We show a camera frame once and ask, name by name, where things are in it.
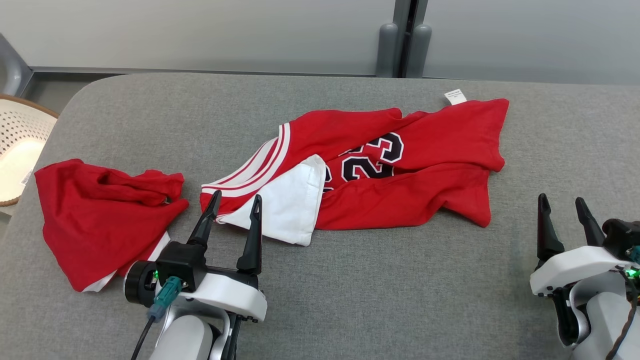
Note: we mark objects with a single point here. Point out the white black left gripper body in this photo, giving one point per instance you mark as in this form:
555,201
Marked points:
230,295

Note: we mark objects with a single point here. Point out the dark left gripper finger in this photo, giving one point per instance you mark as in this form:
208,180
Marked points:
253,245
206,227

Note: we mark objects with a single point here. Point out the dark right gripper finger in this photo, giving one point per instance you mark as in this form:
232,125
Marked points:
546,235
590,227

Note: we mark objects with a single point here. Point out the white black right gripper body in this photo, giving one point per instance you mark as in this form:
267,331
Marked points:
575,267

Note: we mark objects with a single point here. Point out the red shorts with white stripe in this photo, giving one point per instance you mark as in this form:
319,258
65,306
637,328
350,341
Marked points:
90,220

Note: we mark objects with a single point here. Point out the red jersey with white sleeve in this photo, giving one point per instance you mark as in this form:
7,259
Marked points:
425,170

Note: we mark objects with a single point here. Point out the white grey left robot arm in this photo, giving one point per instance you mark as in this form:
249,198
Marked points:
185,340

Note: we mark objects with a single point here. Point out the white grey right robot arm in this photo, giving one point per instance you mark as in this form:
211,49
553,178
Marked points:
602,320

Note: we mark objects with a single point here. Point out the white perforated laundry basket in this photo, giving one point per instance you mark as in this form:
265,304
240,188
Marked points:
20,130

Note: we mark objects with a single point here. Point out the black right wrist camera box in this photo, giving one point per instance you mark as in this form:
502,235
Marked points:
622,235

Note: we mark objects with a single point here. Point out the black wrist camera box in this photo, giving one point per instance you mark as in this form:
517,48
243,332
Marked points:
180,262
622,235

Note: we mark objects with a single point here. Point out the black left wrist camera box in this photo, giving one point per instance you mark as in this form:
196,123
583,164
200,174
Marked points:
180,262

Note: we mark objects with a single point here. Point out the teal left camera connector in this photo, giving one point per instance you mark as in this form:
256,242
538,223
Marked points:
167,295

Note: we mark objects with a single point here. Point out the grey cylindrical post cap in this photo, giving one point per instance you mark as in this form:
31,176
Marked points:
420,50
387,50

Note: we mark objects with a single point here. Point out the grey metal wall frame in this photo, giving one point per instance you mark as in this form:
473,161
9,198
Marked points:
12,62

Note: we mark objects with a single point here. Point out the grey partition post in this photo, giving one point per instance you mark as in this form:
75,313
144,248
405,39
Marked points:
400,10

